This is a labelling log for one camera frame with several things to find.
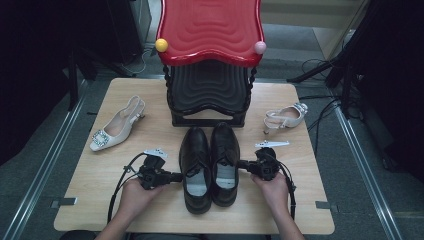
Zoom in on grey tape strip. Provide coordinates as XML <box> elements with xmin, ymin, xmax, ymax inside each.
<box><xmin>315</xmin><ymin>200</ymin><xmax>340</xmax><ymax>213</ymax></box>
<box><xmin>50</xmin><ymin>197</ymin><xmax>78</xmax><ymax>210</ymax></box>

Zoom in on right hand-held gripper cable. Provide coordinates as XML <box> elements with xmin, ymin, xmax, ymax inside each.
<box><xmin>277</xmin><ymin>161</ymin><xmax>298</xmax><ymax>221</ymax></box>

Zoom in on left hand-held gripper cable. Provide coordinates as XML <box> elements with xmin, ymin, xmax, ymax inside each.
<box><xmin>106</xmin><ymin>152</ymin><xmax>148</xmax><ymax>224</ymax></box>

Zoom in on person's right hand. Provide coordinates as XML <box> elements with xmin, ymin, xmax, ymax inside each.
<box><xmin>250</xmin><ymin>172</ymin><xmax>291</xmax><ymax>215</ymax></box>

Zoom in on yellow ball knob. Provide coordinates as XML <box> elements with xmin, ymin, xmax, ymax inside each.
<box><xmin>154</xmin><ymin>38</ymin><xmax>169</xmax><ymax>53</ymax></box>

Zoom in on person's left hand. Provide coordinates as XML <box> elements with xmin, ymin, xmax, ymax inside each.
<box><xmin>117</xmin><ymin>177</ymin><xmax>165</xmax><ymax>223</ymax></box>

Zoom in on white floor cable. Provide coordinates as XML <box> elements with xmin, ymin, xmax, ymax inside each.
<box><xmin>130</xmin><ymin>47</ymin><xmax>152</xmax><ymax>75</ymax></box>

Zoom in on white slingback heel shoe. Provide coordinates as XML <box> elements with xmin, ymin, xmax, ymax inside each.
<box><xmin>263</xmin><ymin>102</ymin><xmax>309</xmax><ymax>135</ymax></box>
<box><xmin>89</xmin><ymin>95</ymin><xmax>147</xmax><ymax>153</ymax></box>

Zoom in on black tripod stand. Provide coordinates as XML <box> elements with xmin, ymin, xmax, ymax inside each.
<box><xmin>286</xmin><ymin>46</ymin><xmax>363</xmax><ymax>119</ymax></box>

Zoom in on hand-held gripper cable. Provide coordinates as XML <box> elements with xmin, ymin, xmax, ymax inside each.
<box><xmin>106</xmin><ymin>152</ymin><xmax>148</xmax><ymax>224</ymax></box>
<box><xmin>277</xmin><ymin>161</ymin><xmax>298</xmax><ymax>221</ymax></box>

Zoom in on pink ball knob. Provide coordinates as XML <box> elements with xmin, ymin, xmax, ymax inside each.
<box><xmin>254</xmin><ymin>40</ymin><xmax>268</xmax><ymax>55</ymax></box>

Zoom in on black metal stand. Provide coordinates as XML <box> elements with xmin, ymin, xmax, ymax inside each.
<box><xmin>67</xmin><ymin>49</ymin><xmax>135</xmax><ymax>112</ymax></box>

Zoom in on black leather shoe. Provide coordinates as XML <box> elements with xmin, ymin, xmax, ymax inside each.
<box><xmin>209</xmin><ymin>121</ymin><xmax>241</xmax><ymax>208</ymax></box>
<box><xmin>178</xmin><ymin>126</ymin><xmax>213</xmax><ymax>215</ymax></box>

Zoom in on red and black shoe rack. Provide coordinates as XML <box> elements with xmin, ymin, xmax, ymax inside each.
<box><xmin>154</xmin><ymin>0</ymin><xmax>268</xmax><ymax>129</ymax></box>

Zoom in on black floor cables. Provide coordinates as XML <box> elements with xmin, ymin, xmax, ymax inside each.
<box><xmin>297</xmin><ymin>58</ymin><xmax>343</xmax><ymax>152</ymax></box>

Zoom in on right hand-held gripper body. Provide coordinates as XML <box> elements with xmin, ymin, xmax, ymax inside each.
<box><xmin>248</xmin><ymin>140</ymin><xmax>291</xmax><ymax>182</ymax></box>

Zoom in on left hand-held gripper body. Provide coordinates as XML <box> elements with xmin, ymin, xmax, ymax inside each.
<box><xmin>138</xmin><ymin>147</ymin><xmax>174</xmax><ymax>191</ymax></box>

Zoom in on metal floor rail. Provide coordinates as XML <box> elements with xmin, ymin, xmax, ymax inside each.
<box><xmin>332</xmin><ymin>105</ymin><xmax>403</xmax><ymax>240</ymax></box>
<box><xmin>2</xmin><ymin>79</ymin><xmax>90</xmax><ymax>240</ymax></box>

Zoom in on dark curtain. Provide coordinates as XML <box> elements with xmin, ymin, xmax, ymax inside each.
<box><xmin>344</xmin><ymin>0</ymin><xmax>424</xmax><ymax>184</ymax></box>
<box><xmin>0</xmin><ymin>0</ymin><xmax>145</xmax><ymax>167</ymax></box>

